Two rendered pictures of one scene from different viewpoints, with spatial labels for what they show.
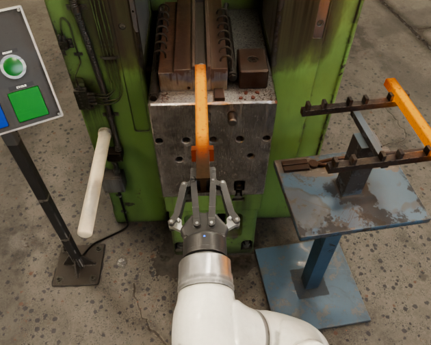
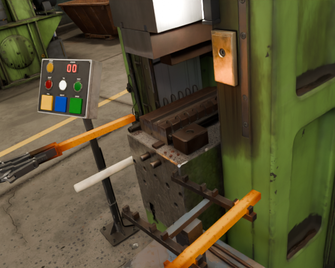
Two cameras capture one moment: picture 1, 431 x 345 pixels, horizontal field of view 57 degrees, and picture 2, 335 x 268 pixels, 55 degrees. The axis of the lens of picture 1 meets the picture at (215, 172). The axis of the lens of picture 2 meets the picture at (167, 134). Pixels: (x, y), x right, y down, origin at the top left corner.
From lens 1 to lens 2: 1.08 m
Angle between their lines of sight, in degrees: 49
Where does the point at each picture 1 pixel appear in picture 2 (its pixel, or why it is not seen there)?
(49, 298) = (92, 234)
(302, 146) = (256, 241)
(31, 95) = (77, 102)
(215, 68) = (160, 125)
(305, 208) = (150, 255)
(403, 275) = not seen: outside the picture
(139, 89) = not seen: hidden behind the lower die
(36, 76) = (83, 94)
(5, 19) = (84, 64)
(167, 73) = (142, 119)
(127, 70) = not seen: hidden behind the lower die
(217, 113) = (153, 157)
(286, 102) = (235, 186)
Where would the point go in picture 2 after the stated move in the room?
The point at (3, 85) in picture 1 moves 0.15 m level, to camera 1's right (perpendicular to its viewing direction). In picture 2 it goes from (71, 93) to (83, 101)
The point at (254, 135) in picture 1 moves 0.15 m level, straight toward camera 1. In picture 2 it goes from (173, 187) to (139, 203)
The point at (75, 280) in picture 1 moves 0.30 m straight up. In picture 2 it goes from (108, 235) to (98, 201)
